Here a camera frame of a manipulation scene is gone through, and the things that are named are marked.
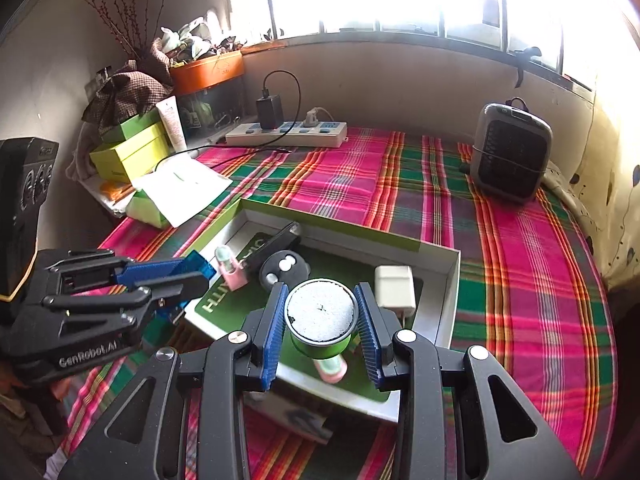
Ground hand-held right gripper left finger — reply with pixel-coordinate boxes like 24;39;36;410
57;282;290;480

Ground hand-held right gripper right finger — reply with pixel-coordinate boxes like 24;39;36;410
352;282;583;480

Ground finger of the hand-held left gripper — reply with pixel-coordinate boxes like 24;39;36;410
42;275;211;342
37;249;203;296

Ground small pink green bottle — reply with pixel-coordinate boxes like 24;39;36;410
314;352;348;383

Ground green cup with white lid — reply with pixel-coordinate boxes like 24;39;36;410
284;280;360;358

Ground white charger adapter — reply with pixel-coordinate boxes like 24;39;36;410
374;265;417;320

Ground black key fob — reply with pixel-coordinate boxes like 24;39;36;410
259;250;311;292

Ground black device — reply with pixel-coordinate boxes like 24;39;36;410
245;221;303;273

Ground shallow green cardboard box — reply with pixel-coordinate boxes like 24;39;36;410
182;199;462;423

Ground green tissue pack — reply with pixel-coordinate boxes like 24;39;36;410
125;195;171;228

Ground pink bottle with pale cap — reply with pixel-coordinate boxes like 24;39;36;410
214;246;246;288

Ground orange packet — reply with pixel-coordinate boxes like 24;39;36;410
99;182;136;203

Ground pale flat box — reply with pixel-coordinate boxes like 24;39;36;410
245;390;336;443

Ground yellow cardboard box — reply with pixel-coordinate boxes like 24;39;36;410
90;122;173;183

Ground white cream tube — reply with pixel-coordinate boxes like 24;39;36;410
156;96;188;153

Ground brown checked cloth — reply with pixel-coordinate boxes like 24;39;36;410
81;42;176;136

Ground glass tank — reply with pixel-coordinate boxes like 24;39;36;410
175;72;247;133

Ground white power strip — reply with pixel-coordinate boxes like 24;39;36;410
225;120;348;148

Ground dry twig branches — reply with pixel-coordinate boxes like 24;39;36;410
70;0;151;61

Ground black plug-in charger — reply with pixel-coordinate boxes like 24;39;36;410
256;94;283;131

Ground orange planter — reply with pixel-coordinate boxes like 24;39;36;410
170;54;246;95

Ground grey fan heater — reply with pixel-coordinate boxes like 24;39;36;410
459;97;553;204

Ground potted plants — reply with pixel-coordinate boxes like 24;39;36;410
160;16;241;68

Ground cream curtain with hearts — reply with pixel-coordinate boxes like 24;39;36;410
545;85;640;291

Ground barred window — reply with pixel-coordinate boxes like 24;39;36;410
222;0;601;91

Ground thin black cable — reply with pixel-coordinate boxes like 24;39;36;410
152;145;293;173

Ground black charger cable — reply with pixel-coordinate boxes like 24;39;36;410
262;70;302;128

